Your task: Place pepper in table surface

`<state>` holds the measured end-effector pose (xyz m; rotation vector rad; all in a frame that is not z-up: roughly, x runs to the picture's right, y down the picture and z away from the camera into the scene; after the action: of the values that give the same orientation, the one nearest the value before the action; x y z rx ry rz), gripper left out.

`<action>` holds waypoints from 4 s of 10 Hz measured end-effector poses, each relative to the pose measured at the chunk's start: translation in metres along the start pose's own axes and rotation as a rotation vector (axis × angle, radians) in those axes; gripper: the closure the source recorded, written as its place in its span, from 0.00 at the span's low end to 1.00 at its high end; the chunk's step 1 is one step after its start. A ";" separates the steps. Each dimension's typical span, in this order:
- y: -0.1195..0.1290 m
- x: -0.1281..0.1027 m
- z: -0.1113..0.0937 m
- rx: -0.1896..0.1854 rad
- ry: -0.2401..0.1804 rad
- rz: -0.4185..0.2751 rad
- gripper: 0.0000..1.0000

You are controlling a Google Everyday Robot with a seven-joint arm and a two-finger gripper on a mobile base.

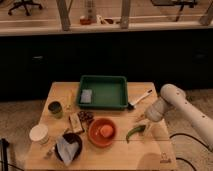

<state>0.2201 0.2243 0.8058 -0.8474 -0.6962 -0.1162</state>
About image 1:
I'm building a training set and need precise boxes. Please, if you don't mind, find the dark green cup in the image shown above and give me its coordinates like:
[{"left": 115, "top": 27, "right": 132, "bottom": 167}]
[{"left": 48, "top": 101, "right": 63, "bottom": 119}]

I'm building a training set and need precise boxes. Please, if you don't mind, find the red object on shelf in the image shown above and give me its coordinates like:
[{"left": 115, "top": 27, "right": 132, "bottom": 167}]
[{"left": 79, "top": 16, "right": 92, "bottom": 25}]

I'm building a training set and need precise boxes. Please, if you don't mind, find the grey cloth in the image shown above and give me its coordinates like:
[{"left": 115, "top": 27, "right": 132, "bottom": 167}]
[{"left": 56, "top": 137, "right": 79, "bottom": 166}]

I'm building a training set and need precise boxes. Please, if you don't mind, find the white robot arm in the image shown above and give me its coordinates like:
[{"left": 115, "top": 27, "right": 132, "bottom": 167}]
[{"left": 144, "top": 84, "right": 213, "bottom": 151}]

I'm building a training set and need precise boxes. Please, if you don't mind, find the dark grape bunch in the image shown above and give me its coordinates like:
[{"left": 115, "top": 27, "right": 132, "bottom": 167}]
[{"left": 78, "top": 111, "right": 94, "bottom": 125}]

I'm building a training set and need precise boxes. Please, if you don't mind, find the orange bowl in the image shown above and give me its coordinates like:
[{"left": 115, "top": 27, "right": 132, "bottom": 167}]
[{"left": 88, "top": 118, "right": 117, "bottom": 148}]

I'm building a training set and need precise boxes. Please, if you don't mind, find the yellow banana toy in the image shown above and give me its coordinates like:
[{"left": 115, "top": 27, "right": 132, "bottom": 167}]
[{"left": 65, "top": 90, "right": 73, "bottom": 110}]

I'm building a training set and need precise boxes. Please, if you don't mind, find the black cable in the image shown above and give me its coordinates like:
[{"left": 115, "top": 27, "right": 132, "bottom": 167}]
[{"left": 169, "top": 132, "right": 213, "bottom": 171}]

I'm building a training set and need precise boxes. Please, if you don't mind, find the white handled brush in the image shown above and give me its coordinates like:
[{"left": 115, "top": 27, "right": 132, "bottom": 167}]
[{"left": 127, "top": 90, "right": 152, "bottom": 110}]

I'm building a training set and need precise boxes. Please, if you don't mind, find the green pepper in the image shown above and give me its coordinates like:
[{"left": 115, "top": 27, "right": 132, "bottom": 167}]
[{"left": 126, "top": 125, "right": 146, "bottom": 143}]

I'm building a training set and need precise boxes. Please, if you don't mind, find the white paper cup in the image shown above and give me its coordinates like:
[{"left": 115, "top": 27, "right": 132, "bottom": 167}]
[{"left": 29, "top": 124, "right": 49, "bottom": 144}]

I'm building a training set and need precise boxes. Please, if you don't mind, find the black office chair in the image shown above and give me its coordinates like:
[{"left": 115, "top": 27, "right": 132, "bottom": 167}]
[{"left": 8, "top": 0, "right": 43, "bottom": 16}]

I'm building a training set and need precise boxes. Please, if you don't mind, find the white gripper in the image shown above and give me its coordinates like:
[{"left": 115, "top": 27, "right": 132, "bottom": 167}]
[{"left": 145, "top": 97, "right": 171, "bottom": 122}]

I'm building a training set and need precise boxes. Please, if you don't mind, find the grey sponge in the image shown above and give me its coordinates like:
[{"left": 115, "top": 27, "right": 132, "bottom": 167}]
[{"left": 80, "top": 89, "right": 92, "bottom": 103}]

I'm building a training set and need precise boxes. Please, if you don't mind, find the brown wooden block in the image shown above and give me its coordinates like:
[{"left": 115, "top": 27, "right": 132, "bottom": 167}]
[{"left": 69, "top": 113, "right": 84, "bottom": 133}]

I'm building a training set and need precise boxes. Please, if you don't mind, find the green plastic tray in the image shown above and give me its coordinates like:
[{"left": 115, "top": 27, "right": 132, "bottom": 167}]
[{"left": 76, "top": 75, "right": 128, "bottom": 110}]

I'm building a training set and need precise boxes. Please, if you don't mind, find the orange fruit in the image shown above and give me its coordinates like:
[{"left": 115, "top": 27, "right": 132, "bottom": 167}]
[{"left": 100, "top": 125, "right": 114, "bottom": 138}]

